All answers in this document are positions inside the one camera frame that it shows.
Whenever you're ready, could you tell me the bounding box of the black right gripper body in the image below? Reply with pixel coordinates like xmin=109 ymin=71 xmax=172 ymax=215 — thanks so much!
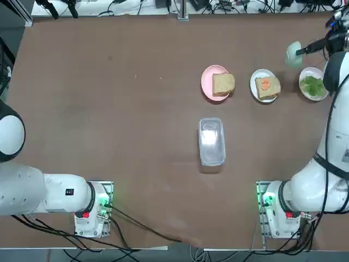
xmin=326 ymin=25 xmax=347 ymax=55

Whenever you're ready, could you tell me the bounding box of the green ceramic bowl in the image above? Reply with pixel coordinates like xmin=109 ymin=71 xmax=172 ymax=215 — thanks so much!
xmin=285 ymin=40 xmax=304 ymax=69

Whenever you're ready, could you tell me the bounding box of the brown bread slice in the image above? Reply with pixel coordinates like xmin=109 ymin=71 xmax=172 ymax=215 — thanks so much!
xmin=212 ymin=73 xmax=236 ymax=97
xmin=255 ymin=76 xmax=281 ymax=100

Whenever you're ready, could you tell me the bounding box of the pale round plate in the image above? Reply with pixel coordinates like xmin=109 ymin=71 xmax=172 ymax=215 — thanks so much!
xmin=298 ymin=67 xmax=329 ymax=102

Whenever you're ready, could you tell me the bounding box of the white round plate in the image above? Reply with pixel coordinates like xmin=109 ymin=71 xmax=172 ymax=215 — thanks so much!
xmin=250 ymin=68 xmax=280 ymax=103

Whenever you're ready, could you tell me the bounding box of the pink round plate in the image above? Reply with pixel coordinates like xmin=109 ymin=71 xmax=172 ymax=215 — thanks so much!
xmin=201 ymin=64 xmax=232 ymax=103

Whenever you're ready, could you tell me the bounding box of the red and black power strip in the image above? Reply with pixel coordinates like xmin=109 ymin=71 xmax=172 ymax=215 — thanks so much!
xmin=215 ymin=0 xmax=234 ymax=11

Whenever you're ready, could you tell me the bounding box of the clear plastic container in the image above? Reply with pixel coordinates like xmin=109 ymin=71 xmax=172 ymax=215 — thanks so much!
xmin=198 ymin=117 xmax=226 ymax=167

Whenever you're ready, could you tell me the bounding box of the black stand leg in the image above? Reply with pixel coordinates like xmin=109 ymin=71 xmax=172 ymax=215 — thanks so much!
xmin=65 ymin=0 xmax=80 ymax=19
xmin=34 ymin=0 xmax=59 ymax=20

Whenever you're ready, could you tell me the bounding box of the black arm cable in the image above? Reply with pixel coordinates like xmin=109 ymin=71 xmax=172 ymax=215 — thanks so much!
xmin=320 ymin=49 xmax=349 ymax=215

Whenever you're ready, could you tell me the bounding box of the aluminium camera post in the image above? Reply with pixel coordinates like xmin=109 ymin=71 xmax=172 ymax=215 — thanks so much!
xmin=177 ymin=0 xmax=189 ymax=21

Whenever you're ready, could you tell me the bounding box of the black base cable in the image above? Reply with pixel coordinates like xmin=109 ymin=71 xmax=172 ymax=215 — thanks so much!
xmin=10 ymin=206 xmax=183 ymax=252
xmin=250 ymin=215 xmax=320 ymax=254

